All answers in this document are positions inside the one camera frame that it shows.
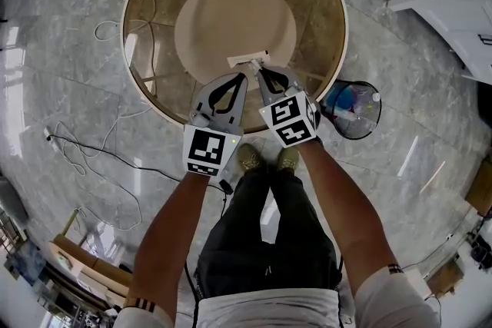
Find round glass table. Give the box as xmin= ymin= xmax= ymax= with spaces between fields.
xmin=121 ymin=0 xmax=350 ymax=135

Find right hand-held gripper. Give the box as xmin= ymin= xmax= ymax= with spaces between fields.
xmin=255 ymin=65 xmax=322 ymax=149

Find white cable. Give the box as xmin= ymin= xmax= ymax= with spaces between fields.
xmin=55 ymin=0 xmax=155 ymax=231

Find black wire trash bin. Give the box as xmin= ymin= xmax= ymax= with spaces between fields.
xmin=321 ymin=79 xmax=382 ymax=141

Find white paper piece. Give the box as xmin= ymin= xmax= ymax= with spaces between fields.
xmin=227 ymin=49 xmax=270 ymax=70

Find person's white shirt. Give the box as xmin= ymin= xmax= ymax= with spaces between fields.
xmin=115 ymin=267 xmax=441 ymax=328

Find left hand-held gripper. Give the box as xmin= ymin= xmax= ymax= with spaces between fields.
xmin=182 ymin=72 xmax=249 ymax=177

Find person's dark trousers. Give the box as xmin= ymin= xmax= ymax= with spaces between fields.
xmin=194 ymin=167 xmax=344 ymax=300

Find white sink cabinet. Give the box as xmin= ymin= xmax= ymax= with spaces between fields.
xmin=385 ymin=0 xmax=492 ymax=85

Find person's shoe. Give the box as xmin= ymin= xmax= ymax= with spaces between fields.
xmin=276 ymin=147 xmax=301 ymax=173
xmin=236 ymin=143 xmax=262 ymax=174

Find person's left forearm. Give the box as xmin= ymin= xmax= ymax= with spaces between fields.
xmin=132 ymin=171 xmax=211 ymax=314

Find grey padded object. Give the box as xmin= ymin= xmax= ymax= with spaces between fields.
xmin=0 ymin=180 xmax=28 ymax=224

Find person's right shoe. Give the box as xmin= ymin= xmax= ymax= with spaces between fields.
xmin=276 ymin=147 xmax=301 ymax=173

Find person's left shoe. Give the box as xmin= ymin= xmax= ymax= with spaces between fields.
xmin=236 ymin=143 xmax=262 ymax=174

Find person's right forearm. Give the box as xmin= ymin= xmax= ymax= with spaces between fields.
xmin=295 ymin=137 xmax=399 ymax=295

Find black cable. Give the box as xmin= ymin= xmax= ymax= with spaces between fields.
xmin=48 ymin=133 xmax=231 ymax=194

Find black equipment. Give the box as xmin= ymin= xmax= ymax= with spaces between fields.
xmin=470 ymin=234 xmax=492 ymax=270

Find white and red packet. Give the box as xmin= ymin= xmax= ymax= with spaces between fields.
xmin=332 ymin=107 xmax=361 ymax=120

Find light wooden furniture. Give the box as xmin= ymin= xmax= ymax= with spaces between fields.
xmin=48 ymin=234 xmax=134 ymax=300

